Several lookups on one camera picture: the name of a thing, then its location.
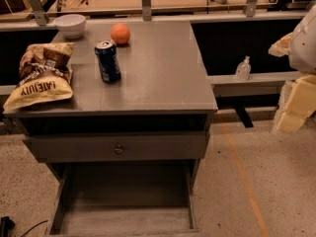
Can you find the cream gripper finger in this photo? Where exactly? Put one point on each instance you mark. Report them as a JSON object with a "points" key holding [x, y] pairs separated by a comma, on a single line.
{"points": [[281, 47], [297, 103]]}

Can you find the blue pepsi can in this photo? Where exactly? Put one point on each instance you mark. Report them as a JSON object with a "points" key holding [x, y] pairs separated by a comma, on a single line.
{"points": [[106, 52]]}

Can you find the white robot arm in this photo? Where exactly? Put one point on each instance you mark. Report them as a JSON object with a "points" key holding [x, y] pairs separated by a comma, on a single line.
{"points": [[302, 50]]}

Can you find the open grey middle drawer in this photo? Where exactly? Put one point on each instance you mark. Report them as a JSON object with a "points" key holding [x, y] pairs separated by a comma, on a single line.
{"points": [[125, 199]]}

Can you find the clear sanitizer bottle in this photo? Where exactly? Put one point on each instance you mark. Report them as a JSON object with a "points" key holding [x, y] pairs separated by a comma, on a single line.
{"points": [[243, 69]]}

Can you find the orange fruit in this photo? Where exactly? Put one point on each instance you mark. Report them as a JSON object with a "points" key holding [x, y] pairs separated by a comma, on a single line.
{"points": [[120, 33]]}

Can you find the white bowl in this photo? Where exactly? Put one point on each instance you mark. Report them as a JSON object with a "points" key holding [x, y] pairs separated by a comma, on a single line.
{"points": [[72, 26]]}

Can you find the yellow brown chip bag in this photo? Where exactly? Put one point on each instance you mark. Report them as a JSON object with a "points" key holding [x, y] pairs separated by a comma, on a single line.
{"points": [[43, 75]]}

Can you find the black object on floor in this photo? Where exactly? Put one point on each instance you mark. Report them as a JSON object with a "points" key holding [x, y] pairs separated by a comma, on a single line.
{"points": [[6, 224]]}

